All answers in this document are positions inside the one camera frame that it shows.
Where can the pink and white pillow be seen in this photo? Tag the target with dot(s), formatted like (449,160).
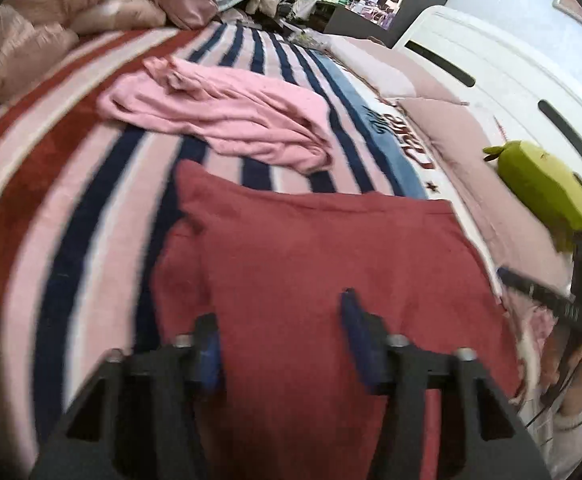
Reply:
(386,67)

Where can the person's right hand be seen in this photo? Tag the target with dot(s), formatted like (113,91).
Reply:
(566,367)

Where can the person's right forearm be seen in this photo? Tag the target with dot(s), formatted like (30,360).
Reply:
(566,440)

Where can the striped printed blanket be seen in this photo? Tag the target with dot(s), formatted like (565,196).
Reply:
(71,185)

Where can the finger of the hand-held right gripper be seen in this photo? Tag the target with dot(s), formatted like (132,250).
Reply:
(546,297)

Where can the red long-sleeve shirt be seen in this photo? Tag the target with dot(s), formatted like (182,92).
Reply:
(321,270)

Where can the dark bookshelf with clutter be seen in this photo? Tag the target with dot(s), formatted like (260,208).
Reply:
(366,5)

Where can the pink polka-dot cloth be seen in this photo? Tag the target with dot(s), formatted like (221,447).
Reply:
(528,340)

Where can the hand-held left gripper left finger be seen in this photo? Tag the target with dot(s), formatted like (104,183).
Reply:
(206,360)

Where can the pink garment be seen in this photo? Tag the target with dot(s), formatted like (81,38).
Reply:
(231,110)

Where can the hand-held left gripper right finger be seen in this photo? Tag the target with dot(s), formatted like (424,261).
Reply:
(361,340)

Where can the green avocado plush toy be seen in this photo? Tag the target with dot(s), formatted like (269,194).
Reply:
(541,185)

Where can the pink quilt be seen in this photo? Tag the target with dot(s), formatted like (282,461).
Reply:
(36,25)

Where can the white bed headboard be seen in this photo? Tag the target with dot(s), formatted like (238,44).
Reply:
(511,75)

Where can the pink ribbed pillow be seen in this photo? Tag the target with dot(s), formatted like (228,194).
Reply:
(476,170)

